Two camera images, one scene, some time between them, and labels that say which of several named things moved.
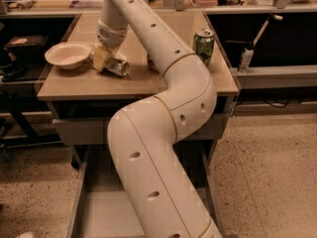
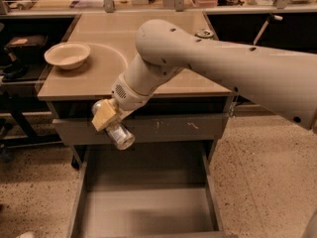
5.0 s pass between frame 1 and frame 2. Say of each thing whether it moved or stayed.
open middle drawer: stayed
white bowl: stayed
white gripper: moved
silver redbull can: moved
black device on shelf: stayed
